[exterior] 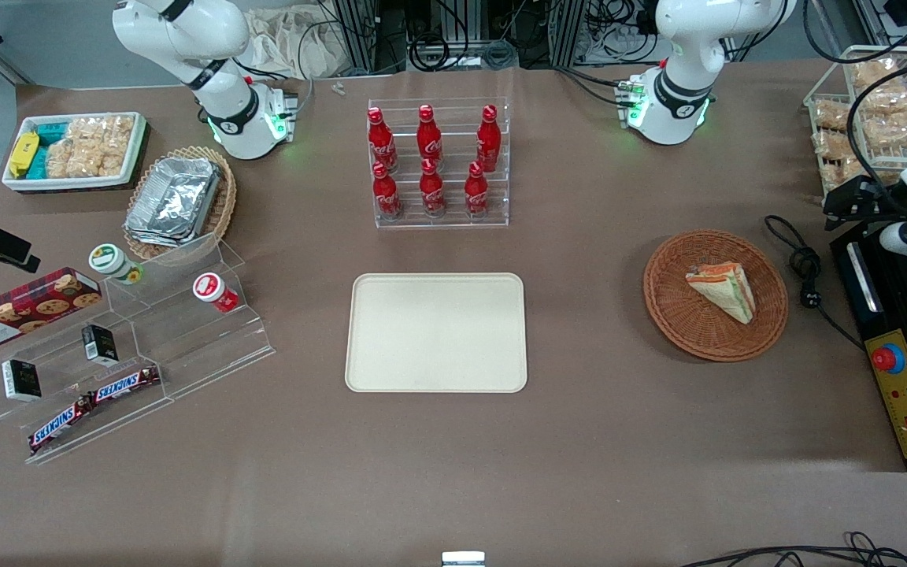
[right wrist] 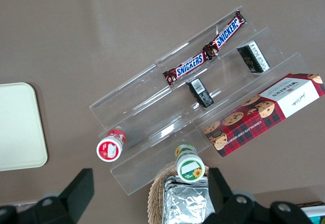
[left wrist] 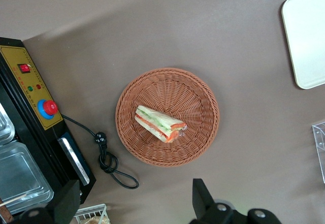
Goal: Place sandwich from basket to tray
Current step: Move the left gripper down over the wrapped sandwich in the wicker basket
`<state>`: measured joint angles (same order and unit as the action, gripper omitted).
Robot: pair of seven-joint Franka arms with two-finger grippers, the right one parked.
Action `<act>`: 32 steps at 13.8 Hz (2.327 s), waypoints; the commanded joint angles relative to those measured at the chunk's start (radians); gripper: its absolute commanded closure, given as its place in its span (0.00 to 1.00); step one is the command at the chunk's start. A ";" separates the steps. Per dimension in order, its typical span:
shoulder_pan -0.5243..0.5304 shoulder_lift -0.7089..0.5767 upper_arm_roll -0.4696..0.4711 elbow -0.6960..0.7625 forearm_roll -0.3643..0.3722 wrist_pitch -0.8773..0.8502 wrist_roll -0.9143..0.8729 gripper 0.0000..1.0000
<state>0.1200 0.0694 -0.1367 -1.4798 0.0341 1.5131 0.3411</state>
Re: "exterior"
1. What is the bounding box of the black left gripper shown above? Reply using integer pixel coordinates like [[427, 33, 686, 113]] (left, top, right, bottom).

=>
[[824, 176, 907, 231]]

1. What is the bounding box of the white plastic snack tray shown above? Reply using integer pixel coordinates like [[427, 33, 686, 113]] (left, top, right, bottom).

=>
[[2, 113, 147, 193]]

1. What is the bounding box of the wrapped triangle sandwich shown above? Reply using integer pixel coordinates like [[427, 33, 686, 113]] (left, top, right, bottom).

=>
[[686, 262, 756, 324]]

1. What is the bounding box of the brown round wicker basket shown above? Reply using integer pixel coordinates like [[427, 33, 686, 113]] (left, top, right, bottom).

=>
[[643, 229, 789, 362]]

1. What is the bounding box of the light oval wicker basket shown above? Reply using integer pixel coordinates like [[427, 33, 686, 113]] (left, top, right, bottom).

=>
[[124, 146, 238, 261]]

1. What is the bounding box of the beige rectangular tray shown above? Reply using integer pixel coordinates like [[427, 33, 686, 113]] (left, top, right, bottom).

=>
[[345, 272, 528, 393]]

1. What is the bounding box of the clear fried snack bag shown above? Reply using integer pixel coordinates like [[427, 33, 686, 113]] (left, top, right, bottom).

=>
[[820, 157, 870, 195], [813, 100, 853, 132], [813, 130, 857, 160], [851, 59, 901, 89], [863, 114, 907, 150], [859, 89, 907, 119]]

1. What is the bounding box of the red tartan cookie box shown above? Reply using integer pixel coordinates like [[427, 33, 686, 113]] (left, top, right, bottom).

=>
[[0, 268, 102, 354]]

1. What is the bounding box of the yellow snack packet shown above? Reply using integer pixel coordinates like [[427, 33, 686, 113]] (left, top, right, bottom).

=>
[[9, 132, 40, 179]]

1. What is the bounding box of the green lid snack cup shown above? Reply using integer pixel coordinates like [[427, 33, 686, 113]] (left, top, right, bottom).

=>
[[89, 244, 144, 285]]

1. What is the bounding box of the clear rice cracker bag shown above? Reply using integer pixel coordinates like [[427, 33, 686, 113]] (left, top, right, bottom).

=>
[[45, 139, 86, 179], [68, 116, 136, 144], [82, 140, 127, 178]]

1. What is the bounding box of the small black box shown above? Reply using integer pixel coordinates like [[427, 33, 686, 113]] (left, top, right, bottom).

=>
[[2, 359, 43, 402], [81, 324, 119, 365]]

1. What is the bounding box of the silver foil container stack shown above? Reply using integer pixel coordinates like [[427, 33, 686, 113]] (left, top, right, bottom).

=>
[[124, 156, 223, 247]]

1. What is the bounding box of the Snickers chocolate bar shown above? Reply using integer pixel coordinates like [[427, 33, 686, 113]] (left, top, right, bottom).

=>
[[28, 396, 94, 454], [94, 365, 161, 403]]

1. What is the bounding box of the clear acrylic stepped shelf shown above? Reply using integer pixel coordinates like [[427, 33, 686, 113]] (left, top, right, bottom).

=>
[[0, 232, 276, 465]]

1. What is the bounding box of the red lid snack cup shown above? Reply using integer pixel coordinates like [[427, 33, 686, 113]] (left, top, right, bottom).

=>
[[193, 272, 239, 313]]

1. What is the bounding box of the black yellow control box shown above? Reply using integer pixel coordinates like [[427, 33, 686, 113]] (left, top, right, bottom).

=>
[[830, 228, 907, 473]]

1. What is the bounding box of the beige crumpled cloth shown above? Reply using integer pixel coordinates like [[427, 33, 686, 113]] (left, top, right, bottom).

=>
[[245, 8, 342, 80]]

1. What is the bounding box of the red cola bottle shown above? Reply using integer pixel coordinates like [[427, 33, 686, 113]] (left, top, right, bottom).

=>
[[416, 104, 443, 168], [420, 159, 446, 217], [367, 106, 398, 174], [476, 104, 502, 172], [372, 161, 402, 220], [465, 161, 491, 217]]

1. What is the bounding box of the clear acrylic bottle rack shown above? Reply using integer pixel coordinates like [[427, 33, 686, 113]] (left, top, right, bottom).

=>
[[368, 97, 510, 229]]

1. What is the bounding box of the black cable with plug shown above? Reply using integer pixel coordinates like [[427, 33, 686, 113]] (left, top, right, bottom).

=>
[[764, 214, 868, 352]]

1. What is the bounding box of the white wire rack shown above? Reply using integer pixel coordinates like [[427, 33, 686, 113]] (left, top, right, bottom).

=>
[[804, 45, 907, 199]]

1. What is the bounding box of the black arm base cable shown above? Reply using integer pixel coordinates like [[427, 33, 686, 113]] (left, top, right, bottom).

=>
[[554, 63, 637, 108]]

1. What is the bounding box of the aluminium frame post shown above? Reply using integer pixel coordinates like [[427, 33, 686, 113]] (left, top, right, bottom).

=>
[[551, 0, 590, 69], [334, 0, 380, 76]]

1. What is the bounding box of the black cables bundle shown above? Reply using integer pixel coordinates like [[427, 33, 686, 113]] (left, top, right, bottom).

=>
[[680, 532, 907, 567]]

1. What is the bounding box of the coiled grey cable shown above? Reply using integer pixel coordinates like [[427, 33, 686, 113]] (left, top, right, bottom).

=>
[[481, 39, 519, 69]]

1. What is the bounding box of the coiled black cable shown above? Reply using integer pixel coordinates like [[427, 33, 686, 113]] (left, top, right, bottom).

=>
[[409, 30, 472, 73]]

